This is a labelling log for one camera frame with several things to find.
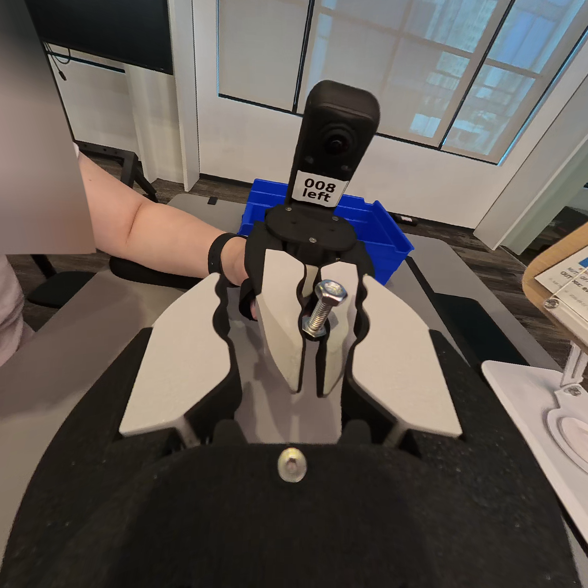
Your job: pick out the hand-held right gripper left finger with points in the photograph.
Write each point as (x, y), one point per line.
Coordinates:
(183, 367)

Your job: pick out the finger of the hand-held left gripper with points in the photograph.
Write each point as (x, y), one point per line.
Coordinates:
(344, 349)
(280, 312)

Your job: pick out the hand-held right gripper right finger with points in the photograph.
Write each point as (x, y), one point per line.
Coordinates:
(404, 376)

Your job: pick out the small silver hex bolt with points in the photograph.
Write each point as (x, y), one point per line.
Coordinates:
(317, 317)

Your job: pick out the blue plastic bin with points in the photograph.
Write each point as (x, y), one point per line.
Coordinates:
(381, 248)

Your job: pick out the person's left forearm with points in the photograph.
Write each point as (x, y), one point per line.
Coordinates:
(151, 229)

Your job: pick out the person's left hand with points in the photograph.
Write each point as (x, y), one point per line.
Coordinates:
(239, 262)

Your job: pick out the black wrist band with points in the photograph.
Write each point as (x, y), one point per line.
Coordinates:
(216, 257)

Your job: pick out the black wrist rest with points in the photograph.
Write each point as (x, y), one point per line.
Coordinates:
(138, 273)

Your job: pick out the wood and white document stand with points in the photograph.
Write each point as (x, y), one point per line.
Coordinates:
(519, 399)

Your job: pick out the black metal screen stand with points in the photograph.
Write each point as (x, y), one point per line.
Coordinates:
(131, 165)

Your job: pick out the printed instruction poster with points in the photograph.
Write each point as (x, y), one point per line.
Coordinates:
(569, 271)

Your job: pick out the large glass window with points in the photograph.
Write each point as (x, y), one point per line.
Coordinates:
(413, 59)

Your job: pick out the large black wall screen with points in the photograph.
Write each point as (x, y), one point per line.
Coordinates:
(115, 27)

